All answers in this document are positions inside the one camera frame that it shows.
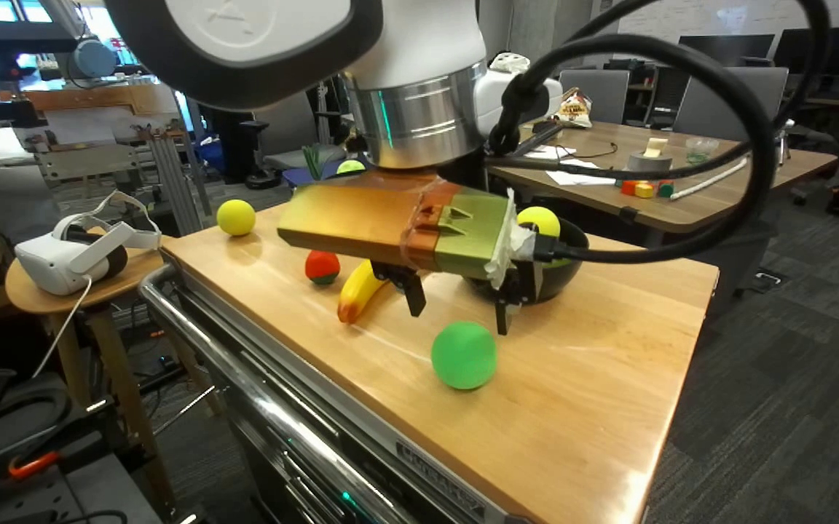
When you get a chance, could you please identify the black bowl far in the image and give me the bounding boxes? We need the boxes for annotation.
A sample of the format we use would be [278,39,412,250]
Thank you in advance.
[471,221,587,307]

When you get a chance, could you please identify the yellow-green toy lemon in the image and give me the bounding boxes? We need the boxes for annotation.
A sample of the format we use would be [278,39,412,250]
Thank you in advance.
[216,199,255,236]

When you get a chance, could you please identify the wooden office desk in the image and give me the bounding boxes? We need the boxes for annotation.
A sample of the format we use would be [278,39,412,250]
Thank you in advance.
[485,115,839,243]

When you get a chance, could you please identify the yellow toy banana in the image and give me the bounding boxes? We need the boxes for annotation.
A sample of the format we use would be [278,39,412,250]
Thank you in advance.
[337,260,382,324]

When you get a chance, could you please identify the light green dimpled toy ball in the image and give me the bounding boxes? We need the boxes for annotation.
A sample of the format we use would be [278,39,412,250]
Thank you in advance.
[335,161,364,174]

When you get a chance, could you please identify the colourful toy blocks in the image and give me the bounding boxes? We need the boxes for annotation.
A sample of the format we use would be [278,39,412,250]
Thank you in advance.
[616,177,676,202]

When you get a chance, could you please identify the round wooden stool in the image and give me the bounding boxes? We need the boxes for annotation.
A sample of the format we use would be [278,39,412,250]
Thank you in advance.
[5,250,175,514]

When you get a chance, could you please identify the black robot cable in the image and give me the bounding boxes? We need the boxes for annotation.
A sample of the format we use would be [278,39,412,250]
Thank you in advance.
[485,0,835,268]

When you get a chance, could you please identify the white VR headset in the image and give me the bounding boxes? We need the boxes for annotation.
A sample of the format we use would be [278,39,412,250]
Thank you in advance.
[13,190,162,298]

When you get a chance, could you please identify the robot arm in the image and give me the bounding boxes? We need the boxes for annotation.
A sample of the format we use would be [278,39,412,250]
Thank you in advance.
[108,0,533,311]

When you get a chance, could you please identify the metal cart handle bar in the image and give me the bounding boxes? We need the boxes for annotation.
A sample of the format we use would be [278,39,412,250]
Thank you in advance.
[139,268,412,524]

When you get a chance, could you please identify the yellow toy ball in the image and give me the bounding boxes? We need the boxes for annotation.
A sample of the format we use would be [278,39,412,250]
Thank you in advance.
[516,206,562,238]

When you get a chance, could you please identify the red toy strawberry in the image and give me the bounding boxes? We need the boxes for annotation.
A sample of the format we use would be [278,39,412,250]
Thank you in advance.
[303,250,341,285]

